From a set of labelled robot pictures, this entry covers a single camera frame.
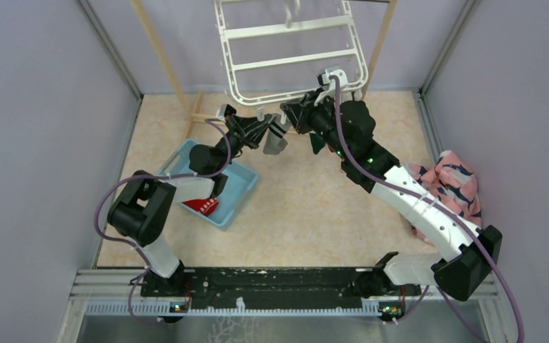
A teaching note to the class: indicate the grey striped sock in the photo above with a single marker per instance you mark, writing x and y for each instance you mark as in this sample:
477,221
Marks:
277,127

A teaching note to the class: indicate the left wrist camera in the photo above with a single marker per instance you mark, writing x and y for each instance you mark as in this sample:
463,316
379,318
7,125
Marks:
225,111

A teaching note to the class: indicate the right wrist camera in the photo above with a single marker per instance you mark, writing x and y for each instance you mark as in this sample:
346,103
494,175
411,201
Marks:
329,80

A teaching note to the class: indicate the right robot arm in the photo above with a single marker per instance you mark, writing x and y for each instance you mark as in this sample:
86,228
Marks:
464,250

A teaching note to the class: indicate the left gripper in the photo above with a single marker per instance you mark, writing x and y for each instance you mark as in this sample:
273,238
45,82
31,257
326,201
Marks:
248,130

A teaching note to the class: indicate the red sock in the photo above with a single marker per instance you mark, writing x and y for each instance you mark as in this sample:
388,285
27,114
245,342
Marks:
205,207

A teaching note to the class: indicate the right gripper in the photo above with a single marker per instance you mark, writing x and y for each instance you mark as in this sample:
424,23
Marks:
297,112

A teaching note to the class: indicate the pink patterned cloth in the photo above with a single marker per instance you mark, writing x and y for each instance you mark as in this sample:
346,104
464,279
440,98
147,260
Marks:
453,182

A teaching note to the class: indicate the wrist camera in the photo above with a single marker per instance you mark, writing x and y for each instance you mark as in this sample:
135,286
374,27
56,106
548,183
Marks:
225,111
329,80

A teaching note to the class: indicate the wooden drying rack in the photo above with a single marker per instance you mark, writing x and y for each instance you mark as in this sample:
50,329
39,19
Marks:
191,111

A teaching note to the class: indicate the white clip hanger frame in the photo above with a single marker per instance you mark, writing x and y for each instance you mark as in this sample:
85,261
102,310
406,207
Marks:
273,51

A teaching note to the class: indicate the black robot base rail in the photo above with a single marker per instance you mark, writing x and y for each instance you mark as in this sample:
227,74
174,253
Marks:
279,288

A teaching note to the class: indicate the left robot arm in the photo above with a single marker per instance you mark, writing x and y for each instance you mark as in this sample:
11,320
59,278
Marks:
202,178

